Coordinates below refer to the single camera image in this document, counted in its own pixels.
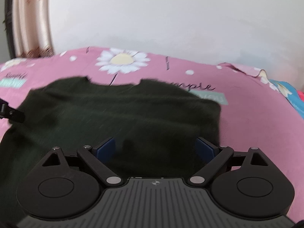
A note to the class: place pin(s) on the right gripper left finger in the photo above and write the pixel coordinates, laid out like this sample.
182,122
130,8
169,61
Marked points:
96,157

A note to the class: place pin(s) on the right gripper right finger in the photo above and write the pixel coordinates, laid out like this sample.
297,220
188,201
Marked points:
215,159

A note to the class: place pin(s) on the dark green knit sweater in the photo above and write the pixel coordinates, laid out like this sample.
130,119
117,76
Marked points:
154,124

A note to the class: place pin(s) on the pink floral bed sheet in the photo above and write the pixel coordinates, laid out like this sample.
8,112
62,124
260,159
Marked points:
254,112

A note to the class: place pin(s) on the blue patterned blanket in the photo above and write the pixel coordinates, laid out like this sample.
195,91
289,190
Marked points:
294,97

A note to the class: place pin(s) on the beige lace-trimmed curtain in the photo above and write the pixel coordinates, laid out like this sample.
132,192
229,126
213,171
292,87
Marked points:
31,30

